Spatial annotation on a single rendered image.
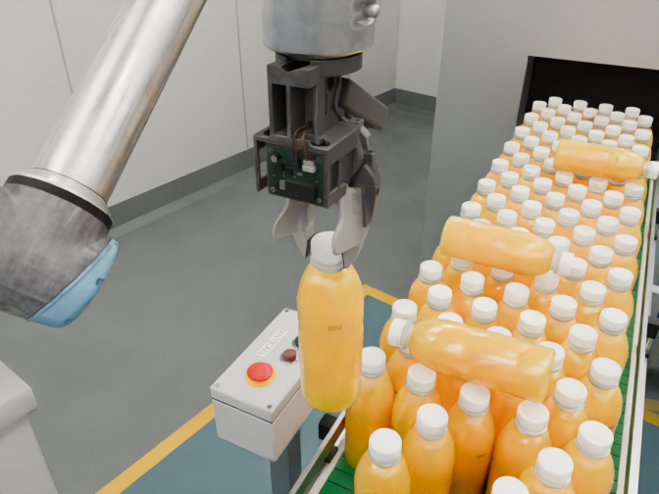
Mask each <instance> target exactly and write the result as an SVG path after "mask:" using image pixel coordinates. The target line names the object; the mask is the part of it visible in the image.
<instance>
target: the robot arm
mask: <svg viewBox="0 0 659 494"><path fill-rule="evenodd" d="M376 1H377V0H260V10H261V26H262V42H263V44H264V45H265V46H266V47H267V48H268V49H270V50H271V51H274V52H275V54H276V60H275V61H274V62H272V63H270V64H267V80H268V98H269V118H270V125H269V126H267V127H265V128H264V129H262V130H260V131H258V132H256V133H255V134H253V145H254V160H255V174H256V189H257V191H259V192H260V191H261V190H263V189H264V188H266V187H267V186H268V192H269V193H270V194H272V195H276V196H280V197H284V198H287V199H286V204H285V207H284V209H283V210H282V212H281V213H280V215H279V217H278V218H277V220H276V221H275V224H274V228H273V236H274V238H276V239H280V238H283V237H285V236H287V235H290V234H292V233H293V237H294V240H295V242H296V244H297V246H298V248H299V250H300V252H301V254H302V256H303V257H306V258H307V257H308V256H309V253H310V251H311V240H312V238H313V237H314V236H315V235H316V233H315V231H314V220H315V218H316V213H315V205H316V206H320V207H324V208H326V209H328V208H329V207H330V206H331V205H332V204H333V203H336V205H337V208H338V214H339V217H338V223H337V226H336V228H335V231H334V233H333V236H332V239H331V250H332V252H333V254H334V255H335V256H338V255H340V254H342V262H343V268H344V269H348V268H349V267H350V266H351V265H352V263H353V262H354V261H355V259H356V258H357V257H358V255H359V253H360V251H361V249H362V247H363V244H364V242H365V239H366V236H367V233H368V230H369V227H370V224H371V221H372V219H373V217H374V213H375V210H376V207H377V204H378V200H379V198H380V188H381V182H380V170H379V167H378V164H377V151H376V150H370V146H369V141H368V139H369V138H370V137H371V136H372V135H371V134H370V133H369V132H368V131H367V129H369V128H373V129H377V130H382V129H383V128H384V124H385V121H386V117H387V114H388V108H387V107H386V106H385V105H384V104H383V103H382V102H380V101H379V100H378V99H376V98H375V97H374V96H372V95H371V94H370V93H368V92H367V91H366V90H364V89H363V88H362V87H361V86H359V85H358V84H357V83H355V82H354V81H353V80H351V79H350V78H347V77H342V75H346V74H353V73H355V72H358V71H359V70H361V69H362V61H363V52H364V51H366V50H368V49H369V48H370V47H371V46H373V44H374V42H375V25H376V18H377V17H378V16H379V15H380V6H379V5H377V4H376ZM206 2H207V0H125V1H124V3H123V5H122V7H121V9H120V10H119V12H118V13H117V15H116V17H115V18H114V20H113V22H112V24H111V26H110V27H109V29H108V31H107V33H106V35H105V36H104V38H103V40H102V42H101V44H100V45H99V47H98V49H97V51H96V53H95V54H94V56H93V58H92V60H91V62H90V63H89V65H88V67H87V69H86V71H85V72H84V74H83V76H82V78H81V80H80V81H79V83H78V85H77V87H76V89H75V91H74V93H73V95H72V97H71V98H70V100H69V102H68V104H67V106H66V107H65V109H64V111H63V113H62V115H61V116H60V118H59V119H58V121H57V123H56V124H55V126H54V128H53V130H52V132H51V133H50V135H49V137H48V139H47V141H46V142H45V144H44V146H43V148H42V150H41V151H40V153H39V155H38V157H37V159H36V160H35V162H34V164H33V166H32V168H31V169H29V170H25V171H20V172H16V173H11V174H10V175H9V176H8V178H7V180H6V181H5V183H4V185H3V186H2V187H1V186H0V310H1V311H3V312H6V313H9V314H11V315H14V316H17V317H20V318H22V319H25V321H35V322H38V323H42V324H45V325H49V326H52V327H63V326H66V325H68V324H70V323H71V322H73V321H74V320H75V319H76V318H77V317H78V316H79V315H80V314H81V313H82V312H83V311H84V310H85V308H86V307H87V306H88V304H89V303H90V302H91V300H92V299H93V298H94V296H95V295H96V293H97V292H98V290H99V289H100V287H101V285H102V283H103V282H104V280H105V279H106V277H107V275H108V273H109V272H110V270H111V268H112V266H113V264H114V262H115V260H116V257H117V254H118V251H119V249H118V248H119V244H118V242H117V241H115V239H114V238H112V237H108V236H107V235H108V233H109V230H110V228H111V226H112V224H113V222H114V221H113V218H112V216H111V213H110V211H109V208H108V206H107V203H108V201H109V199H110V197H111V195H112V193H113V191H114V189H115V187H116V185H117V183H118V181H119V179H120V176H121V174H122V172H123V170H124V168H125V166H126V164H127V161H128V159H129V157H130V155H131V153H132V151H133V149H134V147H135V145H136V143H137V141H138V139H139V137H140V135H141V133H142V131H143V129H144V128H145V126H146V124H147V122H148V120H149V118H150V116H151V113H152V111H153V109H154V107H155V105H156V103H157V101H158V99H159V97H160V95H161V93H162V91H163V89H164V87H165V85H166V83H167V81H168V79H169V77H170V75H171V73H172V71H173V69H174V67H175V65H176V63H177V60H178V58H179V56H180V54H181V52H182V50H183V47H184V45H185V43H186V41H187V39H188V37H189V35H190V33H191V32H192V30H193V28H194V26H195V24H196V22H197V20H198V18H199V16H200V14H201V12H202V10H203V8H204V6H205V4H206ZM265 146H266V159H267V172H266V173H264V174H263V175H261V169H260V153H259V150H260V149H262V148H264V147H265ZM348 183H349V184H348ZM347 184H348V186H347Z"/></svg>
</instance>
